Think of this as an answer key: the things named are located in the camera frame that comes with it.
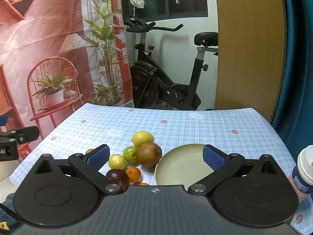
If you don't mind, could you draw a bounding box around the black exercise bike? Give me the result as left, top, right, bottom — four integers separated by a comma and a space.
125, 16, 219, 110

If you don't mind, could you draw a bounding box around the dark purple passion fruit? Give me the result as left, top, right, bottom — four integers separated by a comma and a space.
106, 168, 130, 191

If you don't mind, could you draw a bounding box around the brown pear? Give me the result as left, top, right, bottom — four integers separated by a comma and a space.
136, 143, 162, 167

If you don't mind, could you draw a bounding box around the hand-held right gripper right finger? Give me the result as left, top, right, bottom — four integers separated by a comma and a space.
188, 144, 282, 197

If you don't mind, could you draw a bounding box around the yellow-green round fruit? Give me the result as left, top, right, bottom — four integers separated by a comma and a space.
108, 154, 127, 170

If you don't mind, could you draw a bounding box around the blue pink cup white lid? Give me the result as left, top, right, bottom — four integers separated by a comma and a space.
289, 145, 313, 200

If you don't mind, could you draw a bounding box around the wooden door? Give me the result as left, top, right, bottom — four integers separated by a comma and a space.
214, 0, 286, 123

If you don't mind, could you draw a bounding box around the cream round plate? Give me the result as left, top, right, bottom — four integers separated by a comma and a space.
155, 144, 222, 191

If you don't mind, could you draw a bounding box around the yellow lemon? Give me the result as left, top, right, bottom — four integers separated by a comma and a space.
131, 130, 154, 148

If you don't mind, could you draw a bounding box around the blue fuzzy cloth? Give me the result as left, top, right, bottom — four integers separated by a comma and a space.
0, 193, 22, 235

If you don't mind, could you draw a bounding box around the green round fruit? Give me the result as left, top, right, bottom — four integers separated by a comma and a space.
123, 146, 139, 163

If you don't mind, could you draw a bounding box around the printed backdrop cloth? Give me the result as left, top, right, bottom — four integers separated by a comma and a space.
0, 0, 134, 163

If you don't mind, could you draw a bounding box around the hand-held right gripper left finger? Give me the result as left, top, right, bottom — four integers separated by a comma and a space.
32, 144, 124, 195

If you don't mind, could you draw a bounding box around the blue checked tablecloth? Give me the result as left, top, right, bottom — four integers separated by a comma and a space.
10, 103, 313, 235

